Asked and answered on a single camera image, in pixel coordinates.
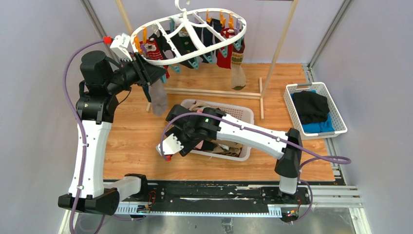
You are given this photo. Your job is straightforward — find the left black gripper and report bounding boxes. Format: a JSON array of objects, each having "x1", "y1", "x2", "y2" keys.
[{"x1": 106, "y1": 52, "x2": 167, "y2": 95}]

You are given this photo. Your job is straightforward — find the dark teal sock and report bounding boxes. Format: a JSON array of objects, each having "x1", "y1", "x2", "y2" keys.
[{"x1": 142, "y1": 85, "x2": 151, "y2": 103}]

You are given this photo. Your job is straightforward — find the grey sock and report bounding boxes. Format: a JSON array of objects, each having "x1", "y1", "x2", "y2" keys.
[{"x1": 149, "y1": 80, "x2": 168, "y2": 116}]

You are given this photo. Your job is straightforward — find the white round clip hanger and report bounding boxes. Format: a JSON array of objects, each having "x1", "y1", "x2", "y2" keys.
[{"x1": 130, "y1": 0, "x2": 247, "y2": 66}]

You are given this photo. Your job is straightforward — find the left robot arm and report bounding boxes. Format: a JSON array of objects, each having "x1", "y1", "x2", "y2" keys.
[{"x1": 57, "y1": 51, "x2": 166, "y2": 215}]

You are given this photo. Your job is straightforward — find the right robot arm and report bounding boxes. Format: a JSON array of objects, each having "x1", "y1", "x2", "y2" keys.
[{"x1": 156, "y1": 104, "x2": 303, "y2": 203}]

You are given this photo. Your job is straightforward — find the teal clip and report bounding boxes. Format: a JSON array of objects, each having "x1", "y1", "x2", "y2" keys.
[{"x1": 187, "y1": 57, "x2": 199, "y2": 70}]

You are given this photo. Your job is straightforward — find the red patterned sock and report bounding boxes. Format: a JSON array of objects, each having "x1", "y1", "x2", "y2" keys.
[{"x1": 141, "y1": 38, "x2": 166, "y2": 60}]

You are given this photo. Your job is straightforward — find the white sock laundry basket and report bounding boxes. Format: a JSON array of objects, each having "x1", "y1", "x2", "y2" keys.
[{"x1": 161, "y1": 99, "x2": 254, "y2": 161}]

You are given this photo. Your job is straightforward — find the black hanging sock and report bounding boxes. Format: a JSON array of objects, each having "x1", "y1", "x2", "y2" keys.
[{"x1": 150, "y1": 19, "x2": 224, "y2": 59}]

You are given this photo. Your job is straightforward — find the tan striped hanging sock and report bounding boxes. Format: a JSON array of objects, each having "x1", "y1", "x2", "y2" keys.
[{"x1": 231, "y1": 39, "x2": 246, "y2": 91}]

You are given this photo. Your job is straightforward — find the red hanging sock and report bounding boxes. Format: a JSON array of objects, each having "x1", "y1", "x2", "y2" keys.
[{"x1": 216, "y1": 28, "x2": 238, "y2": 69}]

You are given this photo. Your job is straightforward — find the black folded garment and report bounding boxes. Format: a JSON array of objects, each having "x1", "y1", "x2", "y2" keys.
[{"x1": 291, "y1": 91, "x2": 330, "y2": 124}]

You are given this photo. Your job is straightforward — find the white side basket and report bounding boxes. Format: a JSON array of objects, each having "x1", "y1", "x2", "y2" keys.
[{"x1": 283, "y1": 82, "x2": 347, "y2": 140}]

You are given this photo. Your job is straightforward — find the blue folded garment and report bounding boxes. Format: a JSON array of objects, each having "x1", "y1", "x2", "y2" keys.
[{"x1": 301, "y1": 91, "x2": 334, "y2": 134}]

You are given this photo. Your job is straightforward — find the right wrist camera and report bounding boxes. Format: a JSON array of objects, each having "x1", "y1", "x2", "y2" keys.
[{"x1": 156, "y1": 134, "x2": 184, "y2": 161}]

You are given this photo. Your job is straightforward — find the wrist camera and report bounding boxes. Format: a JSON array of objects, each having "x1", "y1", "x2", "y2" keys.
[
  {"x1": 102, "y1": 33, "x2": 132, "y2": 62},
  {"x1": 156, "y1": 134, "x2": 184, "y2": 161}
]

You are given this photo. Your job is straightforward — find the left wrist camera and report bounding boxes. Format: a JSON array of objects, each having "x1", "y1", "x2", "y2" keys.
[{"x1": 102, "y1": 33, "x2": 132, "y2": 62}]

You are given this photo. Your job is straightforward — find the wooden drying rack frame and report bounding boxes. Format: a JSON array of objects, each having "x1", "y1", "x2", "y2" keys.
[{"x1": 115, "y1": 0, "x2": 298, "y2": 119}]

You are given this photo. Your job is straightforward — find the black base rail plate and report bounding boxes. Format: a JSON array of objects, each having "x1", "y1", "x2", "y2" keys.
[{"x1": 120, "y1": 180, "x2": 310, "y2": 215}]

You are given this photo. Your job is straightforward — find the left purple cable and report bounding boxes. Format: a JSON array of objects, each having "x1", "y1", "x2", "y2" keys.
[{"x1": 63, "y1": 40, "x2": 107, "y2": 234}]

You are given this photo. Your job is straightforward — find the purple cable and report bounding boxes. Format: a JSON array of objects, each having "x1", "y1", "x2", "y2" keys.
[
  {"x1": 63, "y1": 40, "x2": 107, "y2": 234},
  {"x1": 159, "y1": 112, "x2": 352, "y2": 225}
]

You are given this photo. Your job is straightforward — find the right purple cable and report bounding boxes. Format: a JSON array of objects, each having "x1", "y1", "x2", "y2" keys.
[{"x1": 159, "y1": 112, "x2": 352, "y2": 225}]

